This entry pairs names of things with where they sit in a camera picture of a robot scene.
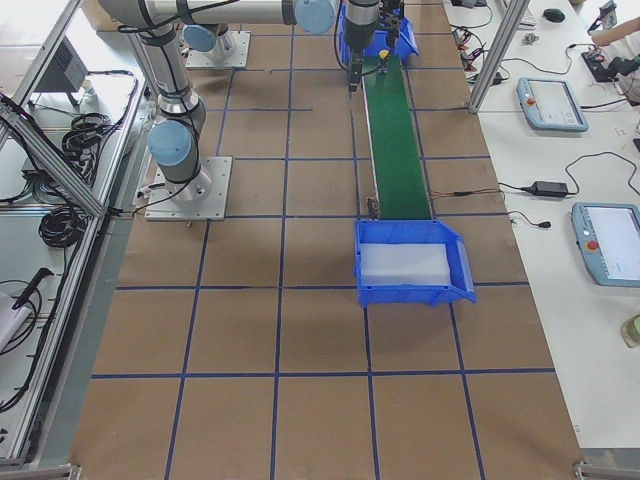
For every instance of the blue bin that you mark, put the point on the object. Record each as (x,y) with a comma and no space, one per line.
(405,44)
(419,232)

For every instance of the upper teach pendant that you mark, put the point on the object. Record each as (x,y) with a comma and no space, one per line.
(550,105)

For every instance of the blue bin far left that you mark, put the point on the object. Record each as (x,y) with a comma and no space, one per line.
(405,44)

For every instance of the teach pendant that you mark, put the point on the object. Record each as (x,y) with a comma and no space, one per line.
(550,105)
(607,235)

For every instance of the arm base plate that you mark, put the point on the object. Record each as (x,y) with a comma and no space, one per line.
(208,51)
(204,198)

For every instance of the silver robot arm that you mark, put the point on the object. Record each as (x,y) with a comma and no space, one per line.
(174,142)
(314,17)

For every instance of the white foam pad right bin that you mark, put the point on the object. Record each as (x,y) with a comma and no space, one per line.
(404,264)

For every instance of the blue bin near right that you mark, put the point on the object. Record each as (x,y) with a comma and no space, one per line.
(419,232)

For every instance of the aluminium frame post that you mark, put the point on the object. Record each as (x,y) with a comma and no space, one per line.
(504,35)

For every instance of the lower teach pendant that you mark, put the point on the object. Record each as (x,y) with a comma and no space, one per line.
(607,235)

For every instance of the black power adapter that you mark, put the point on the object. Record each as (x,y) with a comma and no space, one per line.
(550,189)

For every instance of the black computer mouse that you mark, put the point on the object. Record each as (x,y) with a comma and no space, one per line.
(554,15)

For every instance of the grey control box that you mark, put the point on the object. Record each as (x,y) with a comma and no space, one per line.
(65,73)

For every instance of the green conveyor belt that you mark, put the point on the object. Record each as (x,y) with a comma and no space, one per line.
(398,172)

